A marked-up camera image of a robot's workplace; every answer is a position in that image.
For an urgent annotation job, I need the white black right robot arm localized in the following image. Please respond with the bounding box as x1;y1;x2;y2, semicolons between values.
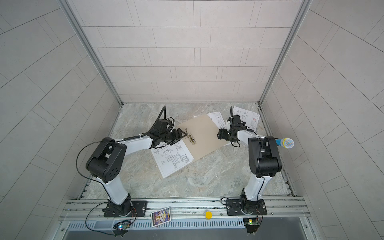
217;115;282;216

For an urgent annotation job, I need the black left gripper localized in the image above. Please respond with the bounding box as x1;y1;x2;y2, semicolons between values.
159;128;188;145

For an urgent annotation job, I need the metal folder clip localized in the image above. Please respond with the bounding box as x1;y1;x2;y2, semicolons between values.
185;129;197;145

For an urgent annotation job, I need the right circuit board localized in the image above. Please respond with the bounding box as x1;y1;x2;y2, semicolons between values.
243;218;260;234

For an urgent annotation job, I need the aluminium front rail frame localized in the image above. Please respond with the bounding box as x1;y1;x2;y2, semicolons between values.
51;196;320;240

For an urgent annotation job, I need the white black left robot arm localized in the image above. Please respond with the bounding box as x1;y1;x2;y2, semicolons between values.
86;119;187;217

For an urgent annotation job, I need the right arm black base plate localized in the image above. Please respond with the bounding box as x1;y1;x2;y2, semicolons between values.
226;199;268;216

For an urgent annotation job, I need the aluminium corner frame post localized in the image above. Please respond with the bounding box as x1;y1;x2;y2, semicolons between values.
57;0;124;107
258;0;312;106

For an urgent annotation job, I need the beige cardboard folder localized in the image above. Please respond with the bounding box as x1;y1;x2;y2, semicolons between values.
177;118;229;160

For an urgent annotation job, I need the red-stamped technical drawing sheet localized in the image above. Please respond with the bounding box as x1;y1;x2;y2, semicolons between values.
233;107;260;131

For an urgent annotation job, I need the left green circuit board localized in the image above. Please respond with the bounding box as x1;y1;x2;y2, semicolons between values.
113;221;131;231

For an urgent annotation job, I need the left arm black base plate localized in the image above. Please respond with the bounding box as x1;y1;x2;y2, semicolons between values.
102;200;148;218

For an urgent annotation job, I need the aluminium corner frame post left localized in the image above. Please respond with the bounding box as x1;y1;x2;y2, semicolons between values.
57;0;124;107

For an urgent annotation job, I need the black corrugated cable conduit left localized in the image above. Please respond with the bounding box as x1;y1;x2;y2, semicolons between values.
152;104;167;130

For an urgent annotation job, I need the colourful printed card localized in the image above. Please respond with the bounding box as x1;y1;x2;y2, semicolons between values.
151;207;172;227

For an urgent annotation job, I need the aluminium corner frame post right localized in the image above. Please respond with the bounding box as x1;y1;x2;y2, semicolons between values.
258;0;312;106

